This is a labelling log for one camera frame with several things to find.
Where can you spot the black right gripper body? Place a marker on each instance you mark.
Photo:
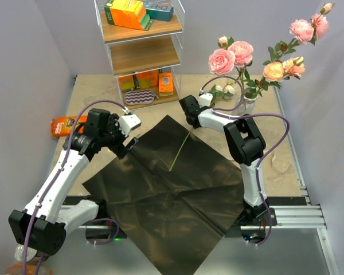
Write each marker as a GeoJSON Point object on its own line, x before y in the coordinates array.
{"type": "Point", "coordinates": [187, 120]}

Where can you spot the large pink rose stem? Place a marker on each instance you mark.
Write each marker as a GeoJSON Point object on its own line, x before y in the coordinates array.
{"type": "Point", "coordinates": [229, 55]}

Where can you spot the orange sponge box top shelf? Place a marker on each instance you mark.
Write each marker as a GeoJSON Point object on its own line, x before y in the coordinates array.
{"type": "Point", "coordinates": [128, 14]}

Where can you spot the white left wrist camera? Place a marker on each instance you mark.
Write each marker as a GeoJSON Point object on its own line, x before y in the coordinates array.
{"type": "Point", "coordinates": [128, 123]}

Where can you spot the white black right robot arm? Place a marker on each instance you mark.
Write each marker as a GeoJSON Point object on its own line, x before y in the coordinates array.
{"type": "Point", "coordinates": [245, 143]}

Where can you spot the teal box top shelf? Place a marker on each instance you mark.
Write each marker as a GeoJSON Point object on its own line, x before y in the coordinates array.
{"type": "Point", "coordinates": [159, 11]}

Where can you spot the orange razor package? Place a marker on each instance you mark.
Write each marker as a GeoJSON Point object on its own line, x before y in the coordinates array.
{"type": "Point", "coordinates": [62, 126]}

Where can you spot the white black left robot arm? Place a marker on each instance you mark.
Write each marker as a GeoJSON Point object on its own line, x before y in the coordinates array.
{"type": "Point", "coordinates": [41, 225]}

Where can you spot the black wrapping paper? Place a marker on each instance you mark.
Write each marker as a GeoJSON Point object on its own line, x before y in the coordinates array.
{"type": "Point", "coordinates": [173, 195]}

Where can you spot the orange sponge pack left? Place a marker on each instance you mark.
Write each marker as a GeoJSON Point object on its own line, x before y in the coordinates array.
{"type": "Point", "coordinates": [126, 83]}

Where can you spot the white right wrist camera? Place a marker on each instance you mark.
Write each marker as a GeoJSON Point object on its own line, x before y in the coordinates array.
{"type": "Point", "coordinates": [205, 100]}

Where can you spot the metal tin can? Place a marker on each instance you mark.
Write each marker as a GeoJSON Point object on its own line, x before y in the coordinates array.
{"type": "Point", "coordinates": [19, 253]}

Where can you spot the aluminium rail frame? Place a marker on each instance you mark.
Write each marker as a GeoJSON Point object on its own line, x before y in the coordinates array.
{"type": "Point", "coordinates": [311, 254]}

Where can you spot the orange sponge pack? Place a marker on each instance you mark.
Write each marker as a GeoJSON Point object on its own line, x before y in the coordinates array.
{"type": "Point", "coordinates": [165, 84]}
{"type": "Point", "coordinates": [126, 83]}
{"type": "Point", "coordinates": [146, 79]}

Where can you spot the white wire wooden shelf rack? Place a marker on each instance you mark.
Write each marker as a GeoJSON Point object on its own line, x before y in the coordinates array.
{"type": "Point", "coordinates": [133, 51]}

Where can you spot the peach rose stem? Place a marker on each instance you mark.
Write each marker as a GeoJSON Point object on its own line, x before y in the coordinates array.
{"type": "Point", "coordinates": [276, 72]}

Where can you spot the white rose stem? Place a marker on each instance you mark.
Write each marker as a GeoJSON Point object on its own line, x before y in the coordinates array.
{"type": "Point", "coordinates": [218, 94]}

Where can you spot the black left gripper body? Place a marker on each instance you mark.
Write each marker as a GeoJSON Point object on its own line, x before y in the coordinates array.
{"type": "Point", "coordinates": [113, 138]}

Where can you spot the orange plastic container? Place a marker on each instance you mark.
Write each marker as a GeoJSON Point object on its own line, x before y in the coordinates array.
{"type": "Point", "coordinates": [30, 269]}

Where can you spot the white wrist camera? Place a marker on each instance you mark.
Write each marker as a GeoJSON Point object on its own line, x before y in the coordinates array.
{"type": "Point", "coordinates": [205, 100]}
{"type": "Point", "coordinates": [128, 123]}

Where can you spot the orange sponge pack right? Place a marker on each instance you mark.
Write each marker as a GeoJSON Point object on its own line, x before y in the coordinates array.
{"type": "Point", "coordinates": [165, 84]}

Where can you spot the small pink rose stem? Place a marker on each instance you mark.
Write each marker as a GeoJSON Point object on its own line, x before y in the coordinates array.
{"type": "Point", "coordinates": [302, 31]}

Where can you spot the orange sponge pack middle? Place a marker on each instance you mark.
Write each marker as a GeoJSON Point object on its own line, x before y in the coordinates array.
{"type": "Point", "coordinates": [146, 79]}

